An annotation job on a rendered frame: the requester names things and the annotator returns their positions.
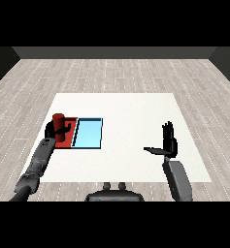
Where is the red shallow open box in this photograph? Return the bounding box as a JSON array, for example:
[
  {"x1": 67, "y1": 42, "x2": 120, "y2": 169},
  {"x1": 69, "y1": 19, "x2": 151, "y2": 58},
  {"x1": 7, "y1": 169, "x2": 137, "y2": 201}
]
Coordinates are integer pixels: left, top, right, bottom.
[{"x1": 53, "y1": 116, "x2": 79, "y2": 149}]

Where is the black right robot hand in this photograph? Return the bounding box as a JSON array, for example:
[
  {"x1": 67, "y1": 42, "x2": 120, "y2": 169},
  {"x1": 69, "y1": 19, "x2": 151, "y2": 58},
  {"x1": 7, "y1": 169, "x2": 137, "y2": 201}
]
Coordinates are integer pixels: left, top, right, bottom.
[{"x1": 143, "y1": 120, "x2": 179, "y2": 159}]

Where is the red can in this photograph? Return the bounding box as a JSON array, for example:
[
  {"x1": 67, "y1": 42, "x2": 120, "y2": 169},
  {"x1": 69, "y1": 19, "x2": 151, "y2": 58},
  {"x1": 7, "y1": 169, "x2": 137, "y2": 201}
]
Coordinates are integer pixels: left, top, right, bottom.
[{"x1": 51, "y1": 112, "x2": 67, "y2": 143}]

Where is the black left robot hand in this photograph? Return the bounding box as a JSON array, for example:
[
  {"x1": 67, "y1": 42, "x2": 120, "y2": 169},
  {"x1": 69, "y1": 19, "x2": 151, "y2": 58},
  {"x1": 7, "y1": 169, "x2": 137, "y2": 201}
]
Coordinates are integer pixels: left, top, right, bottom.
[{"x1": 44, "y1": 120, "x2": 73, "y2": 140}]

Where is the light blue shallow open box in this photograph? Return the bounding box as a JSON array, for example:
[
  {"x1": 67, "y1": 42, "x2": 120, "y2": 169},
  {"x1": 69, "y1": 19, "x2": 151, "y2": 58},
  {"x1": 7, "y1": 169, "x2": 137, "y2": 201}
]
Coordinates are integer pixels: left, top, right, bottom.
[{"x1": 71, "y1": 117, "x2": 104, "y2": 150}]

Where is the dark grey robot body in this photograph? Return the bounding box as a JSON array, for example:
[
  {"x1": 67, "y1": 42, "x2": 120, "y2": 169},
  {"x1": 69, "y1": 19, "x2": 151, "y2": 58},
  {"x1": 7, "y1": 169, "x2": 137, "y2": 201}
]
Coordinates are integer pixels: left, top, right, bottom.
[{"x1": 84, "y1": 181, "x2": 146, "y2": 202}]

